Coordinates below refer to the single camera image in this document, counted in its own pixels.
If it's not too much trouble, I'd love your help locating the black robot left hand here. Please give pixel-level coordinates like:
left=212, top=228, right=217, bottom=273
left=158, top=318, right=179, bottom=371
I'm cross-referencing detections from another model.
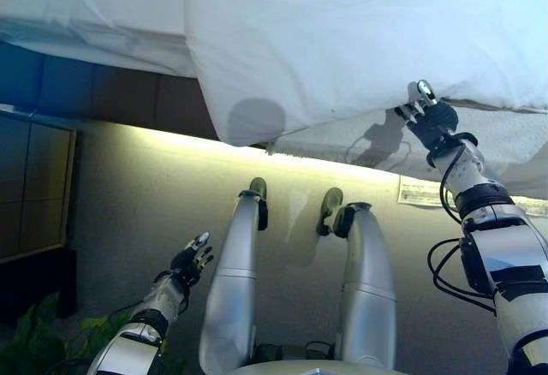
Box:
left=170, top=231, right=215, bottom=286

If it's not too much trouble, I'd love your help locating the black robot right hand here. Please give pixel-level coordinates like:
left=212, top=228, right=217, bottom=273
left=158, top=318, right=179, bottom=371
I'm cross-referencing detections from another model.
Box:
left=393, top=79, right=459, bottom=153

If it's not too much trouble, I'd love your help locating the white duvet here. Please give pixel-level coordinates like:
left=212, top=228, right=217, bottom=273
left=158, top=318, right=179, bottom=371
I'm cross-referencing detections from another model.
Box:
left=183, top=0, right=548, bottom=148

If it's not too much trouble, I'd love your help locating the beige bed blanket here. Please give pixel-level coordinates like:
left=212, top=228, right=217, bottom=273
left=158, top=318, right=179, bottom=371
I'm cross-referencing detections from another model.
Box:
left=265, top=100, right=548, bottom=200

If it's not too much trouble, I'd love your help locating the white bed sheet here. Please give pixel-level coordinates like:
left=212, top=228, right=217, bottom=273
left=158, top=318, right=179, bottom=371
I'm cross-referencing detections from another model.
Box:
left=0, top=0, right=198, bottom=79

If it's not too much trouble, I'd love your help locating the silver robot left leg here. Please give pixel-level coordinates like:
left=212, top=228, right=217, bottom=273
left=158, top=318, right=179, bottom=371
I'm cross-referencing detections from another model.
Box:
left=199, top=190, right=269, bottom=370

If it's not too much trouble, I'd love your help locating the silver robot leg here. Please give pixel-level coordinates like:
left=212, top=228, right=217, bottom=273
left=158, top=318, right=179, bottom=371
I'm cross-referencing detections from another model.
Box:
left=199, top=190, right=269, bottom=370
left=333, top=202, right=397, bottom=372

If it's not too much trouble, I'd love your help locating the grey floor rug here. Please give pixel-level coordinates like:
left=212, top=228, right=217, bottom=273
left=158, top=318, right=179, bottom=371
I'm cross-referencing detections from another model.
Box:
left=396, top=174, right=548, bottom=217

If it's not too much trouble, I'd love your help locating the green robot left foot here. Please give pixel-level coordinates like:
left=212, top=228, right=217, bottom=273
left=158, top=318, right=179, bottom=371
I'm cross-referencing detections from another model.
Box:
left=249, top=176, right=267, bottom=200

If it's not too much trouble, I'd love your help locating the green robot foot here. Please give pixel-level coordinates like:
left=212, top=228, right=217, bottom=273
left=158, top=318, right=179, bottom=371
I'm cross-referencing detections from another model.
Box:
left=315, top=186, right=343, bottom=237
left=249, top=176, right=267, bottom=200

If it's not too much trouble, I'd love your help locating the green robot right foot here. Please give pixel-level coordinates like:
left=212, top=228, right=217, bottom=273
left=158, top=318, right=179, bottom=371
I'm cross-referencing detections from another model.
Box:
left=315, top=186, right=343, bottom=237

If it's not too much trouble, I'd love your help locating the green leafy plant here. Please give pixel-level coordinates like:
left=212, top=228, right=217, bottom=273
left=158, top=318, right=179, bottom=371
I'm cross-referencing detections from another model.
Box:
left=0, top=292, right=185, bottom=375

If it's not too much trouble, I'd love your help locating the dark wooden nightstand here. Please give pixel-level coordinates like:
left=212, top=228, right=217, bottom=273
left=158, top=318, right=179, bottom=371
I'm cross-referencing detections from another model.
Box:
left=0, top=109, right=78, bottom=320

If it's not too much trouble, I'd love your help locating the silver robot right leg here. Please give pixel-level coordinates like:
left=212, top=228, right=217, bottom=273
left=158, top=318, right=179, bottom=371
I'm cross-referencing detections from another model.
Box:
left=333, top=202, right=397, bottom=372

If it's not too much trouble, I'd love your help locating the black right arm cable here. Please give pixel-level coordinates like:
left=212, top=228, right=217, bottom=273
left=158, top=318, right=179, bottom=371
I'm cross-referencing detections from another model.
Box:
left=427, top=146, right=497, bottom=312

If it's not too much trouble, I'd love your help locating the dark bed frame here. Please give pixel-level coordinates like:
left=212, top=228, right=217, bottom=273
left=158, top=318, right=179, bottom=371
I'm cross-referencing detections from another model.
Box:
left=0, top=40, right=219, bottom=140

